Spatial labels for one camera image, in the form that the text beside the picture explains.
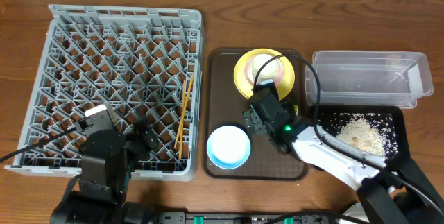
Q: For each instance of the brown plastic tray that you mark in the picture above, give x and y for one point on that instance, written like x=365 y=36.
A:
x=225 y=106

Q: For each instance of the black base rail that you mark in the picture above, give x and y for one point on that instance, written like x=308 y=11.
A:
x=208 y=218

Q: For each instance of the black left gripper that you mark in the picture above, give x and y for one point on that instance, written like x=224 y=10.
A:
x=140 y=150

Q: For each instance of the yellow plate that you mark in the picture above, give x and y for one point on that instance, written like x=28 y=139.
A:
x=246 y=89

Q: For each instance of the clear plastic bin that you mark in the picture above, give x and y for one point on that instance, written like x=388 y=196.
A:
x=394 y=78

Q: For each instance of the wooden chopstick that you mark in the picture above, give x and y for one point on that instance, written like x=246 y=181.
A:
x=188 y=94
x=180 y=132

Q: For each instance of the light blue bowl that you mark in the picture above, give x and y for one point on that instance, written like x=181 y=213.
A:
x=228 y=147

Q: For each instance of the yellow green snack wrapper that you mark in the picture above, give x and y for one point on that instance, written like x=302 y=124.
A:
x=296 y=108

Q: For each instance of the white cup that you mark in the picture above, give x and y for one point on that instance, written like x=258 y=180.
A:
x=269 y=71

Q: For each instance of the black waste tray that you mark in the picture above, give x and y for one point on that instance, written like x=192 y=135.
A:
x=402 y=161

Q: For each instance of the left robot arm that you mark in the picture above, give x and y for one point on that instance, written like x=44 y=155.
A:
x=108 y=157

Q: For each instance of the rice and nuts pile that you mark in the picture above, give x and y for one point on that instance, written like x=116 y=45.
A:
x=371 y=132

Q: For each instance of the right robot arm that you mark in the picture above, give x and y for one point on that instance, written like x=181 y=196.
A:
x=389 y=190

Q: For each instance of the pink bowl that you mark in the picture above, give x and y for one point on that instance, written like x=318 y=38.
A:
x=277 y=79

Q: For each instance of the grey dishwasher rack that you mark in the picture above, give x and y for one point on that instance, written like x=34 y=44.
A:
x=133 y=58

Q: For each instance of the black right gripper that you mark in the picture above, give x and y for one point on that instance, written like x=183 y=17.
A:
x=252 y=125

